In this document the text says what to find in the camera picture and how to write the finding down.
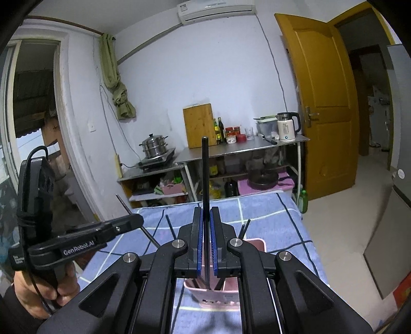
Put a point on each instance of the person's left hand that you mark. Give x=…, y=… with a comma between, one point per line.
x=65, y=290

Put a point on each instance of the wooden cutting board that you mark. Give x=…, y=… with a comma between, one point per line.
x=199, y=125

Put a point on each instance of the low steel stand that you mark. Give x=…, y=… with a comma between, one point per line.
x=144, y=175

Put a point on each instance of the yellowed power strip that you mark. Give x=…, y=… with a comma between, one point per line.
x=118, y=167

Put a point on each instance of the grey wall conduit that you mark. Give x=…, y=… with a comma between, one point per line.
x=144, y=45

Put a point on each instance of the pink plastic basket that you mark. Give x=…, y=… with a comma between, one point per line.
x=173, y=189

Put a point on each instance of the white air conditioner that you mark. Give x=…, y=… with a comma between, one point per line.
x=216, y=9

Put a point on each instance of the person's left forearm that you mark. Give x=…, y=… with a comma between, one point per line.
x=16, y=314

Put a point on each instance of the green plastic bottle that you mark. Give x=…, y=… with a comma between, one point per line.
x=303, y=202

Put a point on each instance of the black chopstick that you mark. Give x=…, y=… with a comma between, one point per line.
x=246, y=228
x=205, y=176
x=241, y=232
x=170, y=228

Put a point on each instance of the green knotted curtain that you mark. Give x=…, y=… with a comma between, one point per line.
x=117, y=90

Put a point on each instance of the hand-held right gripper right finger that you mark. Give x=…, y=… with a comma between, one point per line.
x=214, y=247

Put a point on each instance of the grey metal chopstick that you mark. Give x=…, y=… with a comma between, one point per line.
x=150, y=236

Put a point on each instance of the clear plastic food container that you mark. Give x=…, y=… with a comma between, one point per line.
x=267, y=127

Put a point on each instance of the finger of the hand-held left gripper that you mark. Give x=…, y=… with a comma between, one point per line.
x=128, y=223

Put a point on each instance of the dark glass bottle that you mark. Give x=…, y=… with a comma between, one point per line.
x=231, y=189

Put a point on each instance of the long steel table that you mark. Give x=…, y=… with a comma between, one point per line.
x=244, y=147

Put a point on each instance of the clear drinking glass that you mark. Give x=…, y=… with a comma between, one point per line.
x=249, y=134

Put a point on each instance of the blue checked tablecloth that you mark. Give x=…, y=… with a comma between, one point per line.
x=266, y=218

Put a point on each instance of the yellow wooden door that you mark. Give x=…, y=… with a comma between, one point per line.
x=321, y=102

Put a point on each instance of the red lid sauce jar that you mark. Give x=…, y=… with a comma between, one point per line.
x=229, y=136

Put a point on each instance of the yellow oil bottle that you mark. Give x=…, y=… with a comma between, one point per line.
x=215, y=191

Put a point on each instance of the white wall switch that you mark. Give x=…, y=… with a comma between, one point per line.
x=92, y=128

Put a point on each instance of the steel steamer pot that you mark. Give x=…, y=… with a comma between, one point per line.
x=154, y=146

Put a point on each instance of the black frying pan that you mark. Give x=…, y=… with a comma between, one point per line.
x=263, y=180

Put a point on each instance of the black induction cooker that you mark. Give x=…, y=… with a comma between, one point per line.
x=157, y=160

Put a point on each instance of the pink storage box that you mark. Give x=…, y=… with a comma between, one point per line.
x=285, y=183

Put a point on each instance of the small red jar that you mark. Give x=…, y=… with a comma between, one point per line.
x=241, y=138

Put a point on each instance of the pink plastic utensil holder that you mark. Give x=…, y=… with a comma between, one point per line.
x=208, y=298

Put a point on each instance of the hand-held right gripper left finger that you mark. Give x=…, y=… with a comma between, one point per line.
x=199, y=247

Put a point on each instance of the white electric kettle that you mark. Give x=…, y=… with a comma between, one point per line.
x=287, y=128

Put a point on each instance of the dark oil bottle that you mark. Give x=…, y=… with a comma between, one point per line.
x=221, y=130
x=216, y=131

